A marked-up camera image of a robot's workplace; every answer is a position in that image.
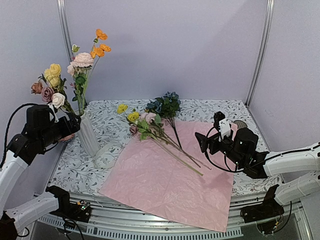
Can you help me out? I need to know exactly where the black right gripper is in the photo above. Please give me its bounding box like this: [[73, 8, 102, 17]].
[[196, 131, 245, 167]]

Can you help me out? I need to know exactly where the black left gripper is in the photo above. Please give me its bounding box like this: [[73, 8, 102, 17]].
[[38, 111, 82, 149]]

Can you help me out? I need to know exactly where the white ribbed ceramic vase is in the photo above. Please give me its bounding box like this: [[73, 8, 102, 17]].
[[76, 111, 100, 157]]

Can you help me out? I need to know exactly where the mauve and white rose stem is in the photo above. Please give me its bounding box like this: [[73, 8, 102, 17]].
[[30, 80, 75, 114]]

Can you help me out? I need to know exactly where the pink wrapping paper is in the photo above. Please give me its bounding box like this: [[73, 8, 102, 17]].
[[99, 121, 234, 232]]

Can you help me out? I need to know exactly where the blue hydrangea flower stem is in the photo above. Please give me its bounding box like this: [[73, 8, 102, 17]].
[[145, 91, 182, 149]]

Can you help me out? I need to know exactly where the artificial flower bouquet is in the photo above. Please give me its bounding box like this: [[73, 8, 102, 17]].
[[116, 104, 208, 177]]

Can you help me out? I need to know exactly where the pale yellow rose stem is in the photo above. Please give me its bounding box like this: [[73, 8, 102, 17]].
[[44, 63, 67, 92]]

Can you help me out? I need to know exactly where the cream printed ribbon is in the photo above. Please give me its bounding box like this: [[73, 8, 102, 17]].
[[93, 142, 124, 169]]

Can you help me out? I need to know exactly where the pink peony flower stem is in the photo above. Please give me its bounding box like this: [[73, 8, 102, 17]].
[[67, 43, 96, 116]]

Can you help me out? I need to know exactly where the orange poppy flower stem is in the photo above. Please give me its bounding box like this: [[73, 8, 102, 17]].
[[83, 28, 111, 108]]

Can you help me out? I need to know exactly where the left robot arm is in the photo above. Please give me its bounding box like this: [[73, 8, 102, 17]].
[[0, 103, 81, 240]]

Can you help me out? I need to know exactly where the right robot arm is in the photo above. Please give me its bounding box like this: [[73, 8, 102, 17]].
[[195, 128, 320, 218]]

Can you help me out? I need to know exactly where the pink patterned small object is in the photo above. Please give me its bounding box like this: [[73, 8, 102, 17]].
[[58, 133, 75, 143]]

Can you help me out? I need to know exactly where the red striped bowl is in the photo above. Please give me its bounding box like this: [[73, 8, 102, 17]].
[[233, 120, 248, 130]]

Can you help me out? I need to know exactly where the floral patterned tablecloth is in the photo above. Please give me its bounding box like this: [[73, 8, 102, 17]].
[[48, 99, 282, 200]]

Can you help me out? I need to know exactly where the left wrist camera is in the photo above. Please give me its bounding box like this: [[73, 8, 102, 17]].
[[47, 102, 59, 123]]

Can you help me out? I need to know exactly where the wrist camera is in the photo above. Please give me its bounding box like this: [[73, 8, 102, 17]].
[[213, 111, 232, 142], [47, 102, 59, 123]]

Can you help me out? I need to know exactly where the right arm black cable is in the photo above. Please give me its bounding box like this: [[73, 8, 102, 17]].
[[203, 126, 320, 226]]

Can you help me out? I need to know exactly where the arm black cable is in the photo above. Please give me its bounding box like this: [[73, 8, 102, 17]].
[[203, 126, 320, 226], [0, 102, 38, 171]]

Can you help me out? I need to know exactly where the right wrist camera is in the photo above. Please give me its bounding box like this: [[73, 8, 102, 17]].
[[213, 111, 232, 142]]

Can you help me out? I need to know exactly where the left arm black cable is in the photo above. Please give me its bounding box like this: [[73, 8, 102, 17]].
[[0, 102, 38, 171]]

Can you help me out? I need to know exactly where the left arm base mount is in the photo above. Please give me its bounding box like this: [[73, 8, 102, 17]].
[[45, 186, 92, 223]]

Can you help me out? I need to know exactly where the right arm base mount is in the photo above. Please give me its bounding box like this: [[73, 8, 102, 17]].
[[240, 184, 285, 223]]

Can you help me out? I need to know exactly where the aluminium front rail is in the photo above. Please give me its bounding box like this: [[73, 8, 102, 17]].
[[28, 193, 314, 240]]

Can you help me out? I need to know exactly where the left aluminium frame post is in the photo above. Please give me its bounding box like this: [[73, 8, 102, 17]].
[[56, 0, 87, 107]]

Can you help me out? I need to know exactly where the aluminium frame post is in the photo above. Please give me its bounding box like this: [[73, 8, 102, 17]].
[[245, 0, 275, 109], [56, 0, 87, 107]]

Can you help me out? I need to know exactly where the right aluminium frame post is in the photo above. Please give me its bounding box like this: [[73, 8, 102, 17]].
[[245, 0, 275, 109]]

